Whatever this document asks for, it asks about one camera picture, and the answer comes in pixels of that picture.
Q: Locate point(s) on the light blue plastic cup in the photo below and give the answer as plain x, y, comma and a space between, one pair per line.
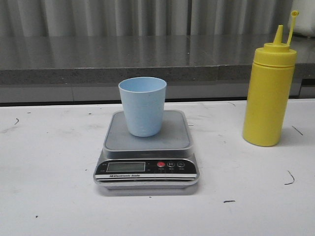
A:
143, 104

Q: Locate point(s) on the yellow squeeze bottle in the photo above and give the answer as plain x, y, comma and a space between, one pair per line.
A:
270, 83

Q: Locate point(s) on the silver electronic kitchen scale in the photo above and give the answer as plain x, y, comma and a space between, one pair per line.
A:
165, 160

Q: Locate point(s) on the grey stone counter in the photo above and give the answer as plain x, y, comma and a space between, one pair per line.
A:
88, 69

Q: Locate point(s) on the white appliance in background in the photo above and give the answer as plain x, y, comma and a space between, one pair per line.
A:
305, 21

